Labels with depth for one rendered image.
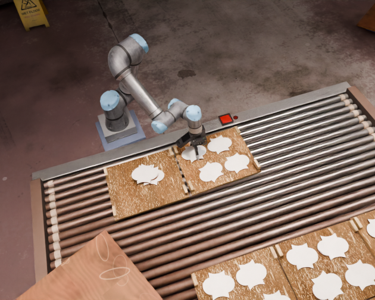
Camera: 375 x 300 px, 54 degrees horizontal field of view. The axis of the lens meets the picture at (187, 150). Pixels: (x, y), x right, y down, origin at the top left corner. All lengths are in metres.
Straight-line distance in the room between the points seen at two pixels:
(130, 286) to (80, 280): 0.23
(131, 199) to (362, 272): 1.17
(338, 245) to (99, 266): 1.12
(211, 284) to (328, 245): 0.58
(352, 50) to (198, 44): 1.69
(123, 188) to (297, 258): 0.97
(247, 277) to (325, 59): 2.99
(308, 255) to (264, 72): 2.54
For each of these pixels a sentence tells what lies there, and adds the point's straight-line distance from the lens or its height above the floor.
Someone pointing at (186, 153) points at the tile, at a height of 0.95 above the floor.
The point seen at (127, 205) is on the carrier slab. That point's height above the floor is 0.94.
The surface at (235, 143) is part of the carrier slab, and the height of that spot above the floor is 0.94.
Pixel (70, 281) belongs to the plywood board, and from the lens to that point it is 1.82.
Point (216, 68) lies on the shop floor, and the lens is 4.11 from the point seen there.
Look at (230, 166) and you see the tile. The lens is 2.08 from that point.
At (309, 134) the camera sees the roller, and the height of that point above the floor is 0.92.
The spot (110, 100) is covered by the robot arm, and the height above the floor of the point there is 1.16.
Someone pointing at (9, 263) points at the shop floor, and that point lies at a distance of 3.25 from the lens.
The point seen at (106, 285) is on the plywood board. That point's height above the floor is 1.04.
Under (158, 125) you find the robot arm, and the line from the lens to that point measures 1.86.
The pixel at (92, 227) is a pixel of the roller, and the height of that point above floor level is 0.91.
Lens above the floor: 2.65
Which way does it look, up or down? 52 degrees down
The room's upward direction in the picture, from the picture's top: 7 degrees counter-clockwise
